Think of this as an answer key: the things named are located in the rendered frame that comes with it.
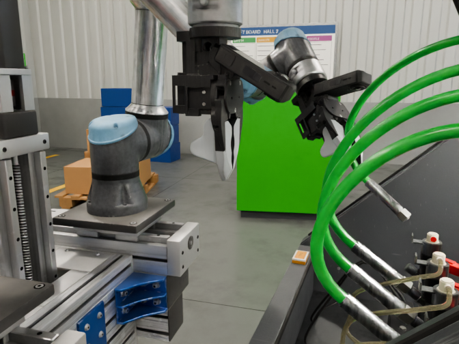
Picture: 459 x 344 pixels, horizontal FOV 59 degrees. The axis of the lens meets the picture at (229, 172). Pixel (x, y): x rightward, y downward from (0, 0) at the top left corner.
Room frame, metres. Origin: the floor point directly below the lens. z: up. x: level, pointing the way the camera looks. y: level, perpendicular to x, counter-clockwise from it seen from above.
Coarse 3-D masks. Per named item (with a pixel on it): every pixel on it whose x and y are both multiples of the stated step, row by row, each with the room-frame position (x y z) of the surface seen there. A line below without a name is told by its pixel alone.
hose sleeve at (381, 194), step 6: (372, 180) 0.74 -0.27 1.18; (366, 186) 0.74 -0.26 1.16; (372, 186) 0.73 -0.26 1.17; (378, 186) 0.73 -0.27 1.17; (372, 192) 0.73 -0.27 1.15; (378, 192) 0.72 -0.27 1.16; (384, 192) 0.72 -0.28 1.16; (378, 198) 0.73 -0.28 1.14; (384, 198) 0.72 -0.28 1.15; (390, 198) 0.71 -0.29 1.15; (390, 204) 0.71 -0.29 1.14; (396, 204) 0.70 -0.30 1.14; (396, 210) 0.70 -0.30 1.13
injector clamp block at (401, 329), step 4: (408, 304) 0.64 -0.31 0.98; (412, 304) 0.64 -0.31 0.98; (388, 316) 0.65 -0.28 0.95; (392, 316) 0.60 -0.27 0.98; (388, 320) 0.64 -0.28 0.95; (392, 320) 0.59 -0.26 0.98; (396, 320) 0.59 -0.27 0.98; (400, 320) 0.59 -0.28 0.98; (388, 324) 0.63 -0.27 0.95; (392, 324) 0.58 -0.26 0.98; (396, 324) 0.58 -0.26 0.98; (400, 324) 0.58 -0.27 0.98; (404, 324) 0.58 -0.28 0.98; (408, 324) 0.58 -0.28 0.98; (396, 328) 0.57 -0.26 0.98; (400, 328) 0.57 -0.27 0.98; (404, 328) 0.57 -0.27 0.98; (408, 328) 0.57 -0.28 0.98; (412, 328) 0.57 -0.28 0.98; (400, 332) 0.56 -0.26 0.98; (404, 332) 0.56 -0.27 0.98
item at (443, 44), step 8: (440, 40) 0.68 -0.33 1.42; (448, 40) 0.67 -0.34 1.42; (456, 40) 0.66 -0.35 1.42; (424, 48) 0.69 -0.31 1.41; (432, 48) 0.68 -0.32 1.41; (440, 48) 0.68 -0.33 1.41; (408, 56) 0.71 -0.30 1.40; (416, 56) 0.70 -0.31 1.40; (400, 64) 0.71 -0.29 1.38; (384, 72) 0.73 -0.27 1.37; (392, 72) 0.72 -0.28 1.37; (376, 80) 0.74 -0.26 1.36; (384, 80) 0.73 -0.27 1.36; (368, 88) 0.75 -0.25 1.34; (376, 88) 0.74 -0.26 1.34; (360, 96) 0.76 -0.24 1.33; (368, 96) 0.75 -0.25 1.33; (360, 104) 0.76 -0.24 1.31; (352, 112) 0.77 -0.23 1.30; (352, 120) 0.77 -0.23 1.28; (352, 168) 0.76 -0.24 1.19
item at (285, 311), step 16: (288, 272) 0.82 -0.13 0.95; (304, 272) 0.82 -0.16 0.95; (288, 288) 0.75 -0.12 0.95; (304, 288) 0.83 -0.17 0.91; (272, 304) 0.69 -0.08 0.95; (288, 304) 0.69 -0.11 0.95; (304, 304) 0.84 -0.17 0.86; (272, 320) 0.64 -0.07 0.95; (288, 320) 0.67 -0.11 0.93; (256, 336) 0.59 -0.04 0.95; (272, 336) 0.59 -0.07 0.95; (288, 336) 0.68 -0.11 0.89
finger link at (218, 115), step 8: (216, 104) 0.55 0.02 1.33; (224, 104) 0.55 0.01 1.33; (216, 112) 0.54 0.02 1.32; (224, 112) 0.55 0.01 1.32; (216, 120) 0.54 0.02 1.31; (224, 120) 0.55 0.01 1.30; (216, 128) 0.55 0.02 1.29; (224, 128) 0.55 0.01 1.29; (216, 136) 0.56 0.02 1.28; (224, 136) 0.55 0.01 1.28; (216, 144) 0.56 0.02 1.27; (224, 144) 0.55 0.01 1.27
